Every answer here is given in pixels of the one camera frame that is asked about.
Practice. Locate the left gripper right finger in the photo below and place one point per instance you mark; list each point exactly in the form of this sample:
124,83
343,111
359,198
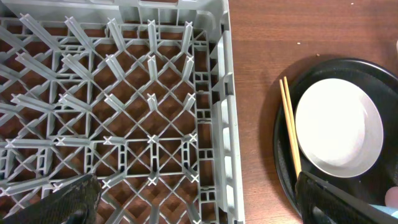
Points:
321,202

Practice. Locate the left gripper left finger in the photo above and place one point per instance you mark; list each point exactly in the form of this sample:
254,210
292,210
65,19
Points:
77,202

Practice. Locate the wooden chopstick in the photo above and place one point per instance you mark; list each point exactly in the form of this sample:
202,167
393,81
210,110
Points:
296,152
287,118

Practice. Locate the grey round plate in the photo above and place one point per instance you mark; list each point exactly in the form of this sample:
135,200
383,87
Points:
339,128

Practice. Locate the grey plastic dishwasher rack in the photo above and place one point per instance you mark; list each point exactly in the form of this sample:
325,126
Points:
138,93

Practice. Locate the pink cup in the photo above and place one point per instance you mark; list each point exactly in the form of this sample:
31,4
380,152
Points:
391,197

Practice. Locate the blue cup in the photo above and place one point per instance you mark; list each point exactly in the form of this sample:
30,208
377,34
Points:
388,210

